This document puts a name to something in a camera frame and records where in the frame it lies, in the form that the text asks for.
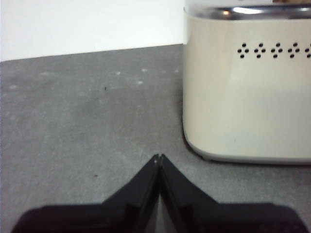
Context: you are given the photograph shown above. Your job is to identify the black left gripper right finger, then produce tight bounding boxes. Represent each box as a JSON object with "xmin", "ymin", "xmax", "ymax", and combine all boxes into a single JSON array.
[{"xmin": 159, "ymin": 153, "xmax": 307, "ymax": 233}]

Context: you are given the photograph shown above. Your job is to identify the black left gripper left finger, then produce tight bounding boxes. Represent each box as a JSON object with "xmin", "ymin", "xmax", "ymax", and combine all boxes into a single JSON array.
[{"xmin": 11, "ymin": 154, "xmax": 160, "ymax": 233}]

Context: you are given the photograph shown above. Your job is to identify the beige two-slot toaster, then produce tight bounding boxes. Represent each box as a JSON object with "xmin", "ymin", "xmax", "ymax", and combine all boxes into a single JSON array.
[{"xmin": 182, "ymin": 0, "xmax": 311, "ymax": 166}]

